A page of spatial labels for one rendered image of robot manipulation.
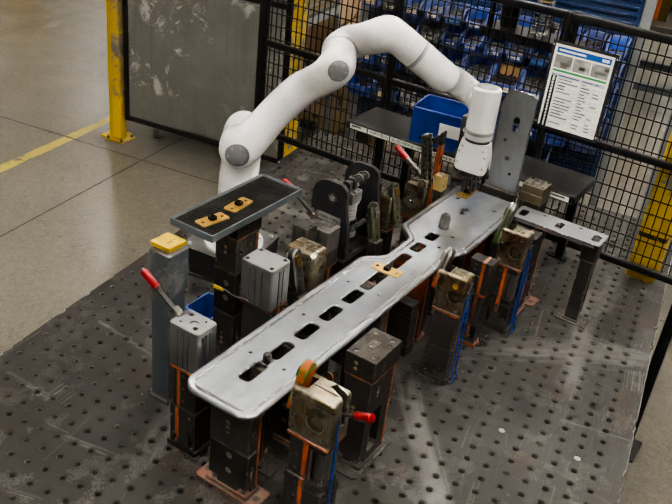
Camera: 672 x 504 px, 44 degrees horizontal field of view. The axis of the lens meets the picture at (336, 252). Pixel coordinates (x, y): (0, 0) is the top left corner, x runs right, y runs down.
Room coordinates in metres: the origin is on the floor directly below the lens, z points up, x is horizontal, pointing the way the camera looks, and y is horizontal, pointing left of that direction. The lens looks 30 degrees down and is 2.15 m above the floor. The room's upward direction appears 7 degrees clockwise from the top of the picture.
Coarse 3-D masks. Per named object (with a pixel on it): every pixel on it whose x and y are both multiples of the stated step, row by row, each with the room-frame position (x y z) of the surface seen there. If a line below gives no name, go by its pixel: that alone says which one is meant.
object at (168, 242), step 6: (168, 234) 1.72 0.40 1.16; (156, 240) 1.69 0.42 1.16; (162, 240) 1.69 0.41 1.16; (168, 240) 1.69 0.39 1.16; (174, 240) 1.70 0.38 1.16; (180, 240) 1.70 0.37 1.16; (156, 246) 1.67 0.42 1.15; (162, 246) 1.66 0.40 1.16; (168, 246) 1.66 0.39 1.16; (174, 246) 1.67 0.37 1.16; (180, 246) 1.68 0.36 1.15; (168, 252) 1.65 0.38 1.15
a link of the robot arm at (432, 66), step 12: (432, 48) 2.32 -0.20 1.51; (420, 60) 2.29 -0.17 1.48; (432, 60) 2.30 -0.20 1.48; (444, 60) 2.32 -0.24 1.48; (420, 72) 2.30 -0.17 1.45; (432, 72) 2.29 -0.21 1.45; (444, 72) 2.30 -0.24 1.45; (456, 72) 2.32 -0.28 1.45; (432, 84) 2.31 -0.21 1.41; (444, 84) 2.30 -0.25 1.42; (456, 84) 2.39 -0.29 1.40; (468, 84) 2.42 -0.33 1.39; (456, 96) 2.42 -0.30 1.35; (468, 96) 2.42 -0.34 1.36
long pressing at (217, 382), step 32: (448, 192) 2.49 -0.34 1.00; (480, 192) 2.52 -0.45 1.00; (416, 224) 2.24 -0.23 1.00; (480, 224) 2.29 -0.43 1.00; (384, 256) 2.02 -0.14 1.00; (416, 256) 2.04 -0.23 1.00; (320, 288) 1.81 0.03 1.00; (352, 288) 1.84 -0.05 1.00; (384, 288) 1.85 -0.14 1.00; (288, 320) 1.66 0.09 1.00; (320, 320) 1.67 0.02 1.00; (352, 320) 1.69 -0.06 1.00; (224, 352) 1.50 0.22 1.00; (256, 352) 1.52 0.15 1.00; (288, 352) 1.53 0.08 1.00; (320, 352) 1.55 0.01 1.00; (192, 384) 1.38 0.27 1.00; (224, 384) 1.39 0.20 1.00; (256, 384) 1.40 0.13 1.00; (288, 384) 1.42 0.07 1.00; (256, 416) 1.31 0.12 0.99
